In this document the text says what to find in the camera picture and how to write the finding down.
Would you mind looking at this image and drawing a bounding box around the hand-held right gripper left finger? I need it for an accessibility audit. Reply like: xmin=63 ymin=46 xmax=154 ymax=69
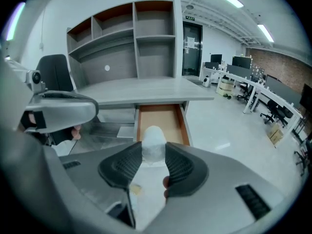
xmin=59 ymin=141 xmax=143 ymax=229

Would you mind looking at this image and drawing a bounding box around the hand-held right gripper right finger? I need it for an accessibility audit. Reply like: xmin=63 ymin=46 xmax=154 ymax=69
xmin=146 ymin=142 xmax=286 ymax=234

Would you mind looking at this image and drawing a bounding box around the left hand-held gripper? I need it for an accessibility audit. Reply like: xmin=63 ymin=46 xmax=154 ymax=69
xmin=20 ymin=93 xmax=99 ymax=146

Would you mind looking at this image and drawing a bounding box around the wooden drawer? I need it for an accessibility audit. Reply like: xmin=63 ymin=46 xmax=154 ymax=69
xmin=134 ymin=101 xmax=194 ymax=148

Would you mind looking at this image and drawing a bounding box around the person's left hand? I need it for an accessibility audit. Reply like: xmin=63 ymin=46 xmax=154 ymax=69
xmin=71 ymin=124 xmax=82 ymax=140

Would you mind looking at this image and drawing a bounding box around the person's right hand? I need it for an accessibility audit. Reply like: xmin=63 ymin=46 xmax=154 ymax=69
xmin=162 ymin=175 xmax=171 ymax=199

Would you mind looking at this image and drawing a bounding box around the person's left shoe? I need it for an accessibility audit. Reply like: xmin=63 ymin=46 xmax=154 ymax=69
xmin=130 ymin=184 xmax=143 ymax=196

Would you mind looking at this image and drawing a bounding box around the black chair with blue seat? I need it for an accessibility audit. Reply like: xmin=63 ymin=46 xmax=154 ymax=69
xmin=36 ymin=54 xmax=75 ymax=93

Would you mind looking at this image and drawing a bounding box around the grey wooden shelf hutch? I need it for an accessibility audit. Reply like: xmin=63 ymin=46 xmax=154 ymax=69
xmin=66 ymin=0 xmax=177 ymax=85

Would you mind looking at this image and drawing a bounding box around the grey wooden desk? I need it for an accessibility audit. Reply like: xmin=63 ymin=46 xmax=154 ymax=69
xmin=74 ymin=78 xmax=215 ymax=141

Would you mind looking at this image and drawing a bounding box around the beige storage crate stack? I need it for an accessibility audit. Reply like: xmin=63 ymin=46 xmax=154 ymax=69
xmin=217 ymin=78 xmax=235 ymax=96

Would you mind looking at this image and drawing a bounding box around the cardboard box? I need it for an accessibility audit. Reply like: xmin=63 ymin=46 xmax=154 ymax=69
xmin=270 ymin=129 xmax=285 ymax=146
xmin=267 ymin=123 xmax=281 ymax=137

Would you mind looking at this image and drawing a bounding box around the black office chair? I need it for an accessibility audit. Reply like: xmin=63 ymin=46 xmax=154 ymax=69
xmin=236 ymin=82 xmax=255 ymax=105
xmin=260 ymin=99 xmax=293 ymax=128
xmin=293 ymin=140 xmax=312 ymax=178

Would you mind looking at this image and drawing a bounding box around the long white office desk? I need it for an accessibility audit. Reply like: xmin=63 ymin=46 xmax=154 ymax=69
xmin=199 ymin=66 xmax=305 ymax=144

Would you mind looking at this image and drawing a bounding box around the black desk divider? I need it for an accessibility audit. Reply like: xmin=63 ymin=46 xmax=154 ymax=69
xmin=265 ymin=74 xmax=302 ymax=108
xmin=226 ymin=64 xmax=252 ymax=79

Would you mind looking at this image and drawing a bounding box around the black double door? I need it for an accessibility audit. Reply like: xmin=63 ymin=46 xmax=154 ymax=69
xmin=182 ymin=22 xmax=204 ymax=78

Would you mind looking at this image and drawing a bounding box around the large black screen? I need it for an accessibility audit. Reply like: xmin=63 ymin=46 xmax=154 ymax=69
xmin=299 ymin=83 xmax=312 ymax=112

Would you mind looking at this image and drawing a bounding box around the silver fisheye camera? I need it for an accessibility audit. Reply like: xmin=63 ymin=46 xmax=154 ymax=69
xmin=25 ymin=69 xmax=48 ymax=95

